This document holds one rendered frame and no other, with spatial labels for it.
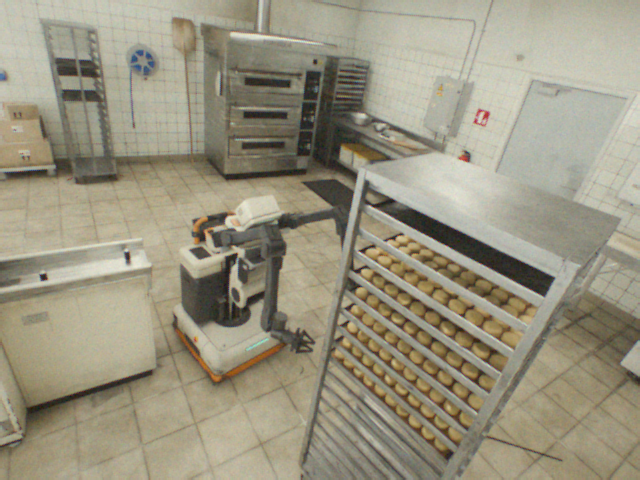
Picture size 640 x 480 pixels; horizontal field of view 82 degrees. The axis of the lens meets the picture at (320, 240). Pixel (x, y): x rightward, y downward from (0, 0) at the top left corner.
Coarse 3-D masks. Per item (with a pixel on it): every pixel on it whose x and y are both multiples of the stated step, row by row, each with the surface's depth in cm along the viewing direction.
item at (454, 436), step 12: (348, 348) 153; (360, 360) 149; (372, 360) 147; (372, 372) 144; (384, 372) 144; (396, 384) 139; (408, 396) 137; (420, 408) 133; (432, 420) 130; (444, 432) 126; (456, 432) 125; (456, 444) 123
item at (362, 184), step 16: (352, 208) 122; (352, 224) 124; (352, 240) 127; (352, 256) 132; (336, 288) 139; (336, 304) 141; (336, 320) 146; (320, 368) 160; (320, 384) 164; (304, 432) 185; (304, 448) 189
